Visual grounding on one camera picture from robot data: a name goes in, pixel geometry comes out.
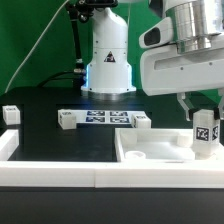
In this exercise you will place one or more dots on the white U-shaped obstacle wall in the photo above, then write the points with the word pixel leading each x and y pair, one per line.
pixel 198 174

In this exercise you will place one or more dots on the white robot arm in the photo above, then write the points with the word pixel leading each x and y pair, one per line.
pixel 184 51

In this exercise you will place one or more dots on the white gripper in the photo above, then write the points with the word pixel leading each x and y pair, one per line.
pixel 164 71

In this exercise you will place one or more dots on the white square table top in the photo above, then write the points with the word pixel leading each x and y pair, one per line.
pixel 159 145

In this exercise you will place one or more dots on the tag marker sheet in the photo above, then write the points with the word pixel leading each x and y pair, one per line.
pixel 103 116

